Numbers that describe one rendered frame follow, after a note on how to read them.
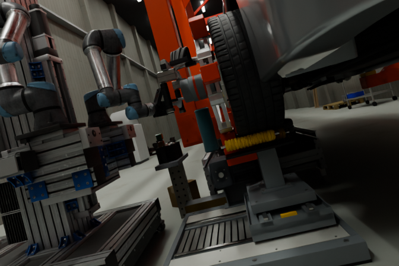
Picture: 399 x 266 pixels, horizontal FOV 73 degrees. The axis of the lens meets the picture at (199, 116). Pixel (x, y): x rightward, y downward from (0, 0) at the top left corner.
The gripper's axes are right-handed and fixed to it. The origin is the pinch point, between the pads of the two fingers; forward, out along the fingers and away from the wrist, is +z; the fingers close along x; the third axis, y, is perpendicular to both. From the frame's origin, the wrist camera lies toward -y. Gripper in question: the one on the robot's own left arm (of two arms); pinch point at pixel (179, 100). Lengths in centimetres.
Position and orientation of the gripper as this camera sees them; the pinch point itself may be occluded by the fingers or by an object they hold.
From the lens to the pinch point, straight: 168.3
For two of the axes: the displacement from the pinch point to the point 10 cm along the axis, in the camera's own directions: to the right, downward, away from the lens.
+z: 7.6, -1.9, 6.2
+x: 6.0, -1.8, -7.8
